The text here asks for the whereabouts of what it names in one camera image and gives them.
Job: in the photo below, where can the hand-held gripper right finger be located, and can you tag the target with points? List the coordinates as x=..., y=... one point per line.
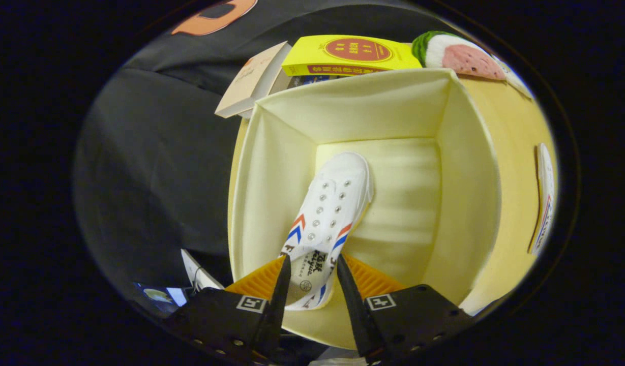
x=353, y=305

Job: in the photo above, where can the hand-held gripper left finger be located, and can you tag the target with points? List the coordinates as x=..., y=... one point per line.
x=279, y=305

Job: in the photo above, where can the white shoe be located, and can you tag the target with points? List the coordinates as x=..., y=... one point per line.
x=337, y=198
x=545, y=198

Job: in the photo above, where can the cream fabric storage box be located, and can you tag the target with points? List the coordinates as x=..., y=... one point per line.
x=393, y=112

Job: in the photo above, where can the white laptop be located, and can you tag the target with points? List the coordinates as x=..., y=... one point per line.
x=198, y=272

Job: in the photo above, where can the lit screen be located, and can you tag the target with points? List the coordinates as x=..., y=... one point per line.
x=162, y=294

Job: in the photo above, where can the blue book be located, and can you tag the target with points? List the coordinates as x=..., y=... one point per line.
x=312, y=80

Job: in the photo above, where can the beige book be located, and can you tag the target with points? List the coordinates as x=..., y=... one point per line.
x=251, y=79

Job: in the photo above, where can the yellow book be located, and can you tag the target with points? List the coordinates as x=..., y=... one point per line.
x=307, y=53

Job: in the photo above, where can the watermelon slice plush toy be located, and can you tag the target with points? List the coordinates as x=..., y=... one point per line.
x=465, y=58

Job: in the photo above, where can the white plush toy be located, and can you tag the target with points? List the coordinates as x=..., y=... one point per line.
x=515, y=79

